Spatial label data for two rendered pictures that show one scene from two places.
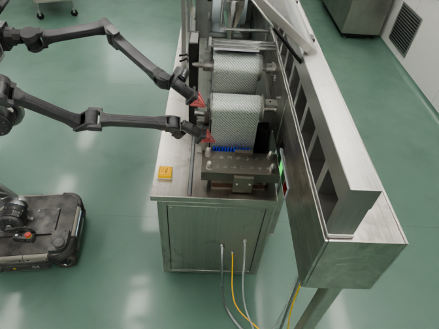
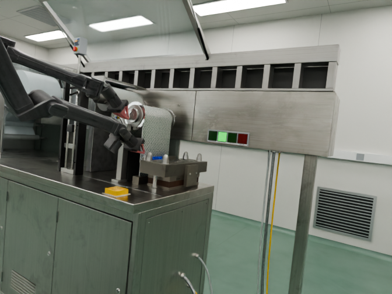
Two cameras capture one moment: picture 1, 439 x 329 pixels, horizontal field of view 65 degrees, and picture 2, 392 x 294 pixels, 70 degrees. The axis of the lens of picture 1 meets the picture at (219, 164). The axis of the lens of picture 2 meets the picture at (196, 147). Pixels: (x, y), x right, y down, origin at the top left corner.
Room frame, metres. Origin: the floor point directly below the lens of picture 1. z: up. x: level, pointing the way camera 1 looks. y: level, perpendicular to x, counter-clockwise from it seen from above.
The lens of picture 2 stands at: (0.32, 1.06, 1.19)
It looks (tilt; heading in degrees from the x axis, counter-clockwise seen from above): 3 degrees down; 305
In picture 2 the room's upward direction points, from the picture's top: 6 degrees clockwise
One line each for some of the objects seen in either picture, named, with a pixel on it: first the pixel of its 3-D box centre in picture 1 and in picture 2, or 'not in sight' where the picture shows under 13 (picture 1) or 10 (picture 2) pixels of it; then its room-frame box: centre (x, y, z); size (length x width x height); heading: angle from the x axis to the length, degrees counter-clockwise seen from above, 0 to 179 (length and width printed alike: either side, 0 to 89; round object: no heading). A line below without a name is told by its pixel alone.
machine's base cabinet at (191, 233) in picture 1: (214, 120); (35, 221); (2.37, 0.08, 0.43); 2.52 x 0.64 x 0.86; 4
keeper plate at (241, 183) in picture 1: (242, 184); (191, 175); (1.17, -0.13, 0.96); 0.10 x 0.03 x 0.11; 94
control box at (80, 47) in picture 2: not in sight; (79, 46); (1.98, 0.08, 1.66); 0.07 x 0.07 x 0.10; 89
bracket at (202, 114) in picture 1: (202, 130); (121, 152); (1.46, 0.11, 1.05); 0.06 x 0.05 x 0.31; 94
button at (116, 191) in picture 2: (164, 172); (116, 191); (1.26, 0.29, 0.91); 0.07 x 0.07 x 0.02; 4
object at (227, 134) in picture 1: (232, 136); (156, 144); (1.38, -0.06, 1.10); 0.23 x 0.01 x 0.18; 94
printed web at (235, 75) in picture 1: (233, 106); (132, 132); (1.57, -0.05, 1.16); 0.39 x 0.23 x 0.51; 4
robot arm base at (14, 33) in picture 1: (13, 36); not in sight; (1.58, 1.07, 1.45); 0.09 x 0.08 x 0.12; 11
